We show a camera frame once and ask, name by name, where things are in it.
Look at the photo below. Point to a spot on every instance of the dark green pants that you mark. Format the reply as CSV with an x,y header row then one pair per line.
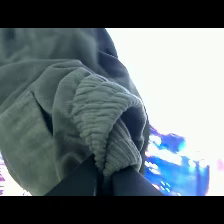
x,y
66,100

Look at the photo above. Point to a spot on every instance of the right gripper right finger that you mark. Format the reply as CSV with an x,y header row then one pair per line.
x,y
133,185

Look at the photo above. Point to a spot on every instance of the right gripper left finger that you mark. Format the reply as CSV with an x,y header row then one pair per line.
x,y
81,181

